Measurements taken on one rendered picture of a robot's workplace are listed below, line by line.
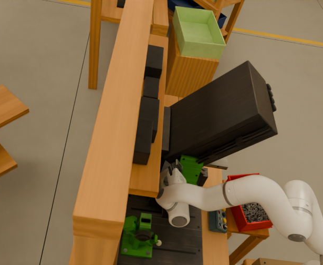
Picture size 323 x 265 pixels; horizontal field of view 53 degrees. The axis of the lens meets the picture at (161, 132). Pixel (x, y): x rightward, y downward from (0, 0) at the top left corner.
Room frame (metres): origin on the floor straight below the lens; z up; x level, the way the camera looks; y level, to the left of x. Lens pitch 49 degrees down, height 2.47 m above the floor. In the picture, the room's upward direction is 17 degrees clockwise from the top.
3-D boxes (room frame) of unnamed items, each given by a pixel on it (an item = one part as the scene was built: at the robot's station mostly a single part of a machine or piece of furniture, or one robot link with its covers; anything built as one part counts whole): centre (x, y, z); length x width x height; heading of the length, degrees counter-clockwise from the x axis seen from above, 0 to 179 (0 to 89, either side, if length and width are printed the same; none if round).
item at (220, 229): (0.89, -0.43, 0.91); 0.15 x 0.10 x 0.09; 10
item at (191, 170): (0.96, -0.18, 1.17); 0.13 x 0.12 x 0.20; 10
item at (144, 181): (0.98, 0.15, 1.52); 0.90 x 0.25 x 0.04; 10
